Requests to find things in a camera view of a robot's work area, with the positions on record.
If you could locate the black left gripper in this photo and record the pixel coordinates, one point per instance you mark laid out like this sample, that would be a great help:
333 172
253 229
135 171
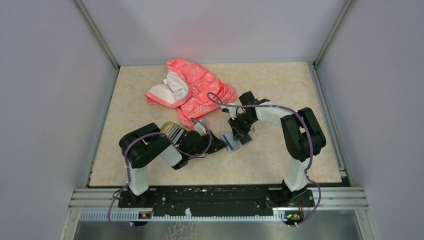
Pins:
217 144

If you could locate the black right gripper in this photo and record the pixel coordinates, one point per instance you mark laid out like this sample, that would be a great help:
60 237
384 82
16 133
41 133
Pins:
238 132

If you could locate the gold card tin box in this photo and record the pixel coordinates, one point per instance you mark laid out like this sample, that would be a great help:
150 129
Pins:
167 124

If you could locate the beige blue card holder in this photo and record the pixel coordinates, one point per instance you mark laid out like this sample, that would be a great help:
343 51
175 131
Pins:
233 145

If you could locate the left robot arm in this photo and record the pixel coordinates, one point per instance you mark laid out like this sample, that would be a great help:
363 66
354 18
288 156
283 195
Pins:
173 143

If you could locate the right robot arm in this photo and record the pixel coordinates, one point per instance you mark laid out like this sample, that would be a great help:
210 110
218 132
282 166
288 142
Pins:
302 133

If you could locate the cards in tin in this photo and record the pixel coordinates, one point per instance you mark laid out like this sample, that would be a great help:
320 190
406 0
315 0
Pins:
174 133

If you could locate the pink patterned cloth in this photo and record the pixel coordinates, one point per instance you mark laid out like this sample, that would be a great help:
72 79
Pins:
185 88

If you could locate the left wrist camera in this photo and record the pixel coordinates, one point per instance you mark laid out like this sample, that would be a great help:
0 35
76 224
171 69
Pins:
200 126

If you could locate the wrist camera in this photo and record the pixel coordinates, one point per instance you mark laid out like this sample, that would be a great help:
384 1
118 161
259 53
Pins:
233 110
200 126

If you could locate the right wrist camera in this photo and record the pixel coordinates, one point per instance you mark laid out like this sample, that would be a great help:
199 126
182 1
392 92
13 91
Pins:
233 110

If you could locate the white slotted cable duct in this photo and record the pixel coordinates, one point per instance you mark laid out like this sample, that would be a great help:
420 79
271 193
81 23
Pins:
135 216

